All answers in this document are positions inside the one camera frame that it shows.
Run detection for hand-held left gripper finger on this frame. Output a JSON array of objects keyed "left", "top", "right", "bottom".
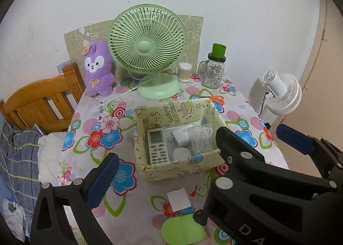
[{"left": 30, "top": 152, "right": 120, "bottom": 245}]

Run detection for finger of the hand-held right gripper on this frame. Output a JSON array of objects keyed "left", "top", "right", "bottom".
[
  {"left": 277, "top": 124, "right": 343, "bottom": 179},
  {"left": 205, "top": 126, "right": 338, "bottom": 224}
]

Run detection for clear cotton swab box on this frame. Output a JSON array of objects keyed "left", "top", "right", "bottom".
[{"left": 189, "top": 124, "right": 219, "bottom": 154}]

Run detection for small round white case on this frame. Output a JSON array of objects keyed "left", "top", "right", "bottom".
[{"left": 172, "top": 147, "right": 191, "bottom": 162}]

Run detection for black car key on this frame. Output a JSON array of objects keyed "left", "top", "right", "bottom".
[{"left": 193, "top": 209, "right": 212, "bottom": 238}]

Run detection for yellow printed fabric storage box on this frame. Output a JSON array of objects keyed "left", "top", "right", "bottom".
[{"left": 133, "top": 98, "right": 228, "bottom": 182}]

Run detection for white remote control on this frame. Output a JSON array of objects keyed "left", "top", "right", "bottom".
[{"left": 147, "top": 129, "right": 170, "bottom": 165}]

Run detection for small white square box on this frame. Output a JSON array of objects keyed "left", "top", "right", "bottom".
[{"left": 166, "top": 188, "right": 192, "bottom": 212}]

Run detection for white charger adapter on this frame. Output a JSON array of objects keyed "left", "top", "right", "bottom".
[{"left": 168, "top": 127, "right": 197, "bottom": 147}]

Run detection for white floor fan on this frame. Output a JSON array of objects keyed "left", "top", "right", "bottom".
[{"left": 259, "top": 71, "right": 302, "bottom": 128}]

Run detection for white pillow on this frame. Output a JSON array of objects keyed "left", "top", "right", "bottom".
[{"left": 38, "top": 132, "right": 67, "bottom": 184}]

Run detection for beige door panel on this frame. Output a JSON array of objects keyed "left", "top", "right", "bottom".
[{"left": 297, "top": 0, "right": 343, "bottom": 149}]

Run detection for grey plaid pillow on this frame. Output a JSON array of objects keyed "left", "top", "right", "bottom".
[{"left": 0, "top": 122, "right": 49, "bottom": 213}]

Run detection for white cloth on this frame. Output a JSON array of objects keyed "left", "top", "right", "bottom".
[{"left": 2, "top": 198, "right": 27, "bottom": 243}]

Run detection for glass mug with green lid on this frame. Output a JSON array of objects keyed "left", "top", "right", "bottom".
[{"left": 198, "top": 44, "right": 227, "bottom": 90}]

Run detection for wooden bed headboard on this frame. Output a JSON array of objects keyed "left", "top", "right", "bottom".
[{"left": 0, "top": 62, "right": 86, "bottom": 134}]

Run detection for purple plush toy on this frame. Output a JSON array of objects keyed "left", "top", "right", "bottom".
[{"left": 81, "top": 41, "right": 116, "bottom": 97}]

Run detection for clear jar of cotton swabs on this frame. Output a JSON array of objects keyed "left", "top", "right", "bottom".
[{"left": 179, "top": 62, "right": 193, "bottom": 83}]

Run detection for green desk fan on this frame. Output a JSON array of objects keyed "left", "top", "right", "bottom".
[{"left": 108, "top": 4, "right": 187, "bottom": 99}]

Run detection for black fan cable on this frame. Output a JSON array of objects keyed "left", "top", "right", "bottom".
[{"left": 259, "top": 91, "right": 269, "bottom": 115}]

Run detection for orange handled scissors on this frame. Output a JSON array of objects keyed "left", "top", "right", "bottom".
[{"left": 191, "top": 95, "right": 226, "bottom": 105}]

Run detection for white desk fan cord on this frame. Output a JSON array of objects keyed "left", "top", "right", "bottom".
[{"left": 99, "top": 86, "right": 140, "bottom": 113}]

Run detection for blue wall sticker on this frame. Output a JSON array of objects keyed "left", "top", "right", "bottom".
[{"left": 57, "top": 61, "right": 71, "bottom": 74}]

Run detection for beige patterned wall panel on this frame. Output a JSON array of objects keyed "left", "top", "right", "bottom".
[{"left": 64, "top": 15, "right": 203, "bottom": 79}]

